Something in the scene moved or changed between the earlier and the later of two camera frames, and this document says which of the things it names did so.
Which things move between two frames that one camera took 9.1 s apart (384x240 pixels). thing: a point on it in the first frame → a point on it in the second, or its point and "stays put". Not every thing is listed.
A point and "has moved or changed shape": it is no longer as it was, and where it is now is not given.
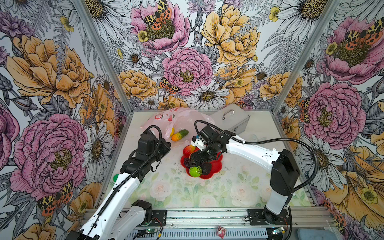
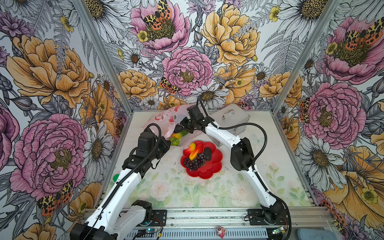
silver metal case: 232,119 stays put
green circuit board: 148,232 stays put
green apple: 195,171 → 174,141
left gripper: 165,146 stays put
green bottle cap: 115,177 stays put
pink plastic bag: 178,125 has moved or changed shape
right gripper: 193,156 → 183,123
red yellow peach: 188,149 stays put
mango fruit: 179,136 stays put
